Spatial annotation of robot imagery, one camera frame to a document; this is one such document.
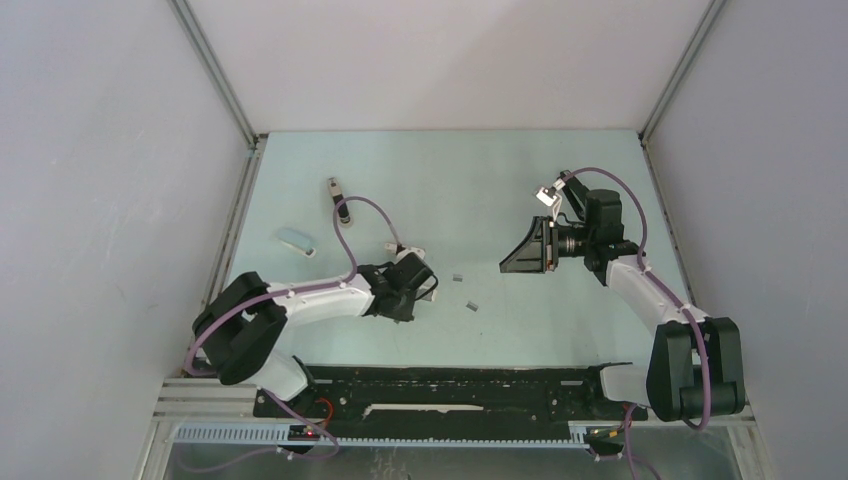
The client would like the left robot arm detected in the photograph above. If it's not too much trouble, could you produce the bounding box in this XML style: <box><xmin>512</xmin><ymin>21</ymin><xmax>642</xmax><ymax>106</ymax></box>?
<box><xmin>188</xmin><ymin>250</ymin><xmax>439</xmax><ymax>417</ymax></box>

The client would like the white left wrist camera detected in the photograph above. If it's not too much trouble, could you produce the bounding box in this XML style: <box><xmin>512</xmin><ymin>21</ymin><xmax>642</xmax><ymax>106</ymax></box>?
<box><xmin>395</xmin><ymin>246</ymin><xmax>426</xmax><ymax>262</ymax></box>

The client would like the staple box tray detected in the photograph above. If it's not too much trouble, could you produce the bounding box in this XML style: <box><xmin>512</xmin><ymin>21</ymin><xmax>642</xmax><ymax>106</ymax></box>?
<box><xmin>416</xmin><ymin>289</ymin><xmax>438</xmax><ymax>302</ymax></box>

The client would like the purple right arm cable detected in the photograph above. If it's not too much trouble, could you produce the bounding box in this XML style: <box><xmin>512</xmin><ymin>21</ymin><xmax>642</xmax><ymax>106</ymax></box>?
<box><xmin>561</xmin><ymin>166</ymin><xmax>711</xmax><ymax>480</ymax></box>

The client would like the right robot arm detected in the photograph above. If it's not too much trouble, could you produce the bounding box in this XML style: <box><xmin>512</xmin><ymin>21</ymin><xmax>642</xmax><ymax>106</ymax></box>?
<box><xmin>499</xmin><ymin>186</ymin><xmax>746</xmax><ymax>422</ymax></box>

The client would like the beige and black large stapler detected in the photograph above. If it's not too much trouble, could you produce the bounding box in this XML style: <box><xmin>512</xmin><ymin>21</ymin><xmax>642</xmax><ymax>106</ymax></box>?
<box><xmin>327</xmin><ymin>177</ymin><xmax>352</xmax><ymax>227</ymax></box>

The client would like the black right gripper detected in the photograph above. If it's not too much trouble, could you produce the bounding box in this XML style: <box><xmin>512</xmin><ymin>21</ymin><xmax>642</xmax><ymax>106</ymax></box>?
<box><xmin>500</xmin><ymin>215</ymin><xmax>595</xmax><ymax>274</ymax></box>

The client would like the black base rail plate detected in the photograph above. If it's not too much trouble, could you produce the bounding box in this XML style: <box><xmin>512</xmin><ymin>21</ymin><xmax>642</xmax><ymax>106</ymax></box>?
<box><xmin>291</xmin><ymin>365</ymin><xmax>627</xmax><ymax>443</ymax></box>

